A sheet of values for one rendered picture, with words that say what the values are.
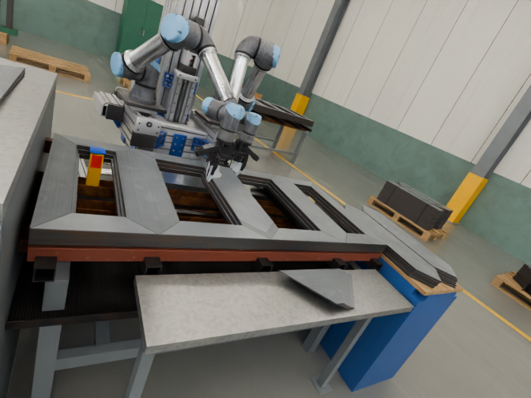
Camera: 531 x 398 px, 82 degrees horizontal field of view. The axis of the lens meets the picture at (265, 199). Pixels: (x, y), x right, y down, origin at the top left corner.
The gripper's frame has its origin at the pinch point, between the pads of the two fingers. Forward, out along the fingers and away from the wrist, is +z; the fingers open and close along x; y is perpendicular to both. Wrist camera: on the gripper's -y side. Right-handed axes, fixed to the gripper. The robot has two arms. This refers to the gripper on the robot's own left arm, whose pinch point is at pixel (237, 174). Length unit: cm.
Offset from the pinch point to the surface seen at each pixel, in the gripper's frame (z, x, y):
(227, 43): -86, -1038, -357
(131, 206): 1, 46, 61
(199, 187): 19.7, -16.4, 12.8
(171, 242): 4, 62, 50
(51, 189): 0, 39, 85
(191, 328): 12, 90, 48
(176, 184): 19.6, -16.4, 27.1
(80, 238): 3, 62, 76
